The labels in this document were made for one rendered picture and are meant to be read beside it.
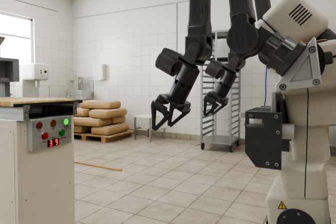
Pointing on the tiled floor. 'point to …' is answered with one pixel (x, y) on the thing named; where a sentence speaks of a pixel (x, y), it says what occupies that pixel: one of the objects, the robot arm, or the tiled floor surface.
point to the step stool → (147, 126)
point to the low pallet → (104, 136)
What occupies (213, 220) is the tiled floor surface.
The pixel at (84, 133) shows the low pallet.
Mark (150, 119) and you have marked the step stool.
